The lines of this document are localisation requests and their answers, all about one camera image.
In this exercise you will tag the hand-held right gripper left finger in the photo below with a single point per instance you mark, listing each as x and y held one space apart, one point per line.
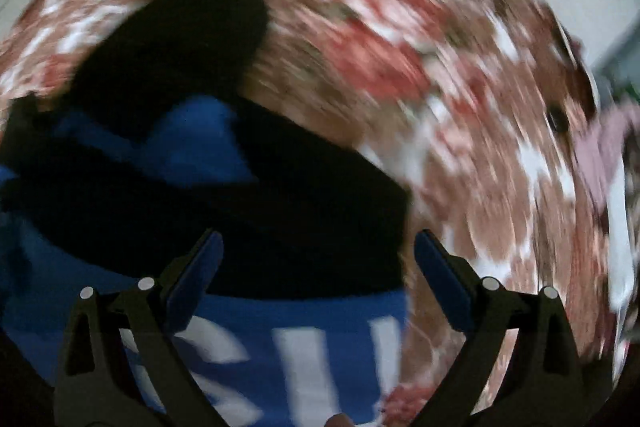
197 274

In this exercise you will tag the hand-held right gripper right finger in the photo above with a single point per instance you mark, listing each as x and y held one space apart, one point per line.
442 274

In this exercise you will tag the blue black sweatshirt white letters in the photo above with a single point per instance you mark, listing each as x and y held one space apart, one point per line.
300 207

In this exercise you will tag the white cloth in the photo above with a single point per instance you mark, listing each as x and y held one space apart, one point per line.
620 232

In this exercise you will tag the pink cloth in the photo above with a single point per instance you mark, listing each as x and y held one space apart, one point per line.
605 147

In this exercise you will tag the floral blanket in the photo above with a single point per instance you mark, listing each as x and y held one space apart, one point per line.
400 57

